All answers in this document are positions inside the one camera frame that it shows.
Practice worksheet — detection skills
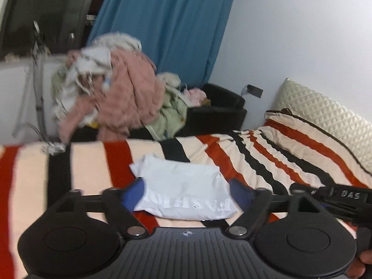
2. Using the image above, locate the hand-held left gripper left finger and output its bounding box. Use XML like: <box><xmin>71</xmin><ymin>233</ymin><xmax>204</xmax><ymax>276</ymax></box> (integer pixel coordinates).
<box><xmin>48</xmin><ymin>178</ymin><xmax>149</xmax><ymax>239</ymax></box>

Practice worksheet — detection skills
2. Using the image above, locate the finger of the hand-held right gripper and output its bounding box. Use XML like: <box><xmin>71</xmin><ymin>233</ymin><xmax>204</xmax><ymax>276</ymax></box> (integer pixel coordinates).
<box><xmin>290</xmin><ymin>183</ymin><xmax>372</xmax><ymax>203</ymax></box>

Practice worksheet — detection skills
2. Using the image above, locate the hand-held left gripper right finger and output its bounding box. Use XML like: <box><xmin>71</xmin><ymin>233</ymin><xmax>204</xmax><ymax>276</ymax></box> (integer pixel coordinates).
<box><xmin>226</xmin><ymin>179</ymin><xmax>326</xmax><ymax>238</ymax></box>

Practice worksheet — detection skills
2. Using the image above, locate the white printed garment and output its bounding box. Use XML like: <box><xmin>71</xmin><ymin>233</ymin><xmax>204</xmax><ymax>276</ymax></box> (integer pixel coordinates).
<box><xmin>129</xmin><ymin>155</ymin><xmax>239</xmax><ymax>221</ymax></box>

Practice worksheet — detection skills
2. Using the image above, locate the pile of mixed clothes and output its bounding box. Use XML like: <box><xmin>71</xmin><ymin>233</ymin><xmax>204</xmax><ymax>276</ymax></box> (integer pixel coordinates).
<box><xmin>51</xmin><ymin>31</ymin><xmax>210</xmax><ymax>144</ymax></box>

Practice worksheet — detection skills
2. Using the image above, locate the person's right hand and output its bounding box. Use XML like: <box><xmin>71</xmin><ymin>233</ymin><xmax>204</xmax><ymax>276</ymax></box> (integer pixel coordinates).
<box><xmin>347</xmin><ymin>251</ymin><xmax>372</xmax><ymax>279</ymax></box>

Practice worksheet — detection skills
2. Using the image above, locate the striped cream orange black blanket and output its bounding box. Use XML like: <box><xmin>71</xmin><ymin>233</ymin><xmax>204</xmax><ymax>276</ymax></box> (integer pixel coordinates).
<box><xmin>0</xmin><ymin>109</ymin><xmax>372</xmax><ymax>279</ymax></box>

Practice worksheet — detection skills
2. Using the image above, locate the black armchair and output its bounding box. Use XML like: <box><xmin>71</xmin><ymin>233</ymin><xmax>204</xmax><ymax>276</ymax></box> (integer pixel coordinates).
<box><xmin>71</xmin><ymin>83</ymin><xmax>248</xmax><ymax>143</ymax></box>

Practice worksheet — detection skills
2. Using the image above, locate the light green garment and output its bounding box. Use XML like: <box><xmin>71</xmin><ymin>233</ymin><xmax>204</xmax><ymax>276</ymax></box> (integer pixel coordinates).
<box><xmin>145</xmin><ymin>92</ymin><xmax>190</xmax><ymax>140</ymax></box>

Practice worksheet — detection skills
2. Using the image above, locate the cream quilted pillow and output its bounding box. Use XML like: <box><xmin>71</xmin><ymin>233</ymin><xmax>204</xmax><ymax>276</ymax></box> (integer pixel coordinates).
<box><xmin>272</xmin><ymin>77</ymin><xmax>372</xmax><ymax>177</ymax></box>

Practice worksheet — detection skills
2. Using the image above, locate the pink fuzzy garment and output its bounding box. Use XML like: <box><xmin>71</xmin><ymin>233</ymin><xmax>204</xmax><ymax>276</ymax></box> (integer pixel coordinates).
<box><xmin>57</xmin><ymin>47</ymin><xmax>166</xmax><ymax>143</ymax></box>

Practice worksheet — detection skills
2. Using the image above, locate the blue curtain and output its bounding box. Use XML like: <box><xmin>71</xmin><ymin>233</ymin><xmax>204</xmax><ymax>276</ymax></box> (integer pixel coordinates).
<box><xmin>86</xmin><ymin>0</ymin><xmax>239</xmax><ymax>91</ymax></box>

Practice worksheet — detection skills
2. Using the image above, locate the dark window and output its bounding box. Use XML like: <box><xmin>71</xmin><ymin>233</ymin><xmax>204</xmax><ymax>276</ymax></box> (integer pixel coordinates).
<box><xmin>0</xmin><ymin>0</ymin><xmax>100</xmax><ymax>62</ymax></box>

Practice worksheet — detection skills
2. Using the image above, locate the black wall plug adapter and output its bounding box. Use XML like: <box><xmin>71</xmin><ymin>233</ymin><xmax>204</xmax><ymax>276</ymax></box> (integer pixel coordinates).
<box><xmin>240</xmin><ymin>84</ymin><xmax>264</xmax><ymax>99</ymax></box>

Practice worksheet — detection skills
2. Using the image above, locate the metal wire rack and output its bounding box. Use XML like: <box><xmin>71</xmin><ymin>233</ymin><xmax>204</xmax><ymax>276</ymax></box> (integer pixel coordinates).
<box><xmin>12</xmin><ymin>20</ymin><xmax>68</xmax><ymax>155</ymax></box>

